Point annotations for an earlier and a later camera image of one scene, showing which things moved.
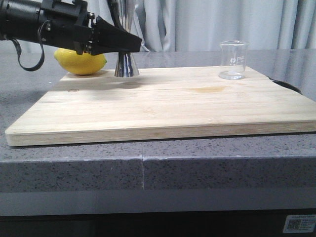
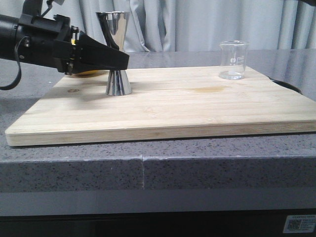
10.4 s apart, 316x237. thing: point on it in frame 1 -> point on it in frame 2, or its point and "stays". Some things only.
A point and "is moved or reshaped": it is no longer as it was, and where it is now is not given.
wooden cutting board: (94, 107) stays
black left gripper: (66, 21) -> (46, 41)
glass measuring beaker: (233, 59) stays
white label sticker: (299, 223) stays
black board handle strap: (286, 85) stays
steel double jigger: (126, 65) is moved or reshaped
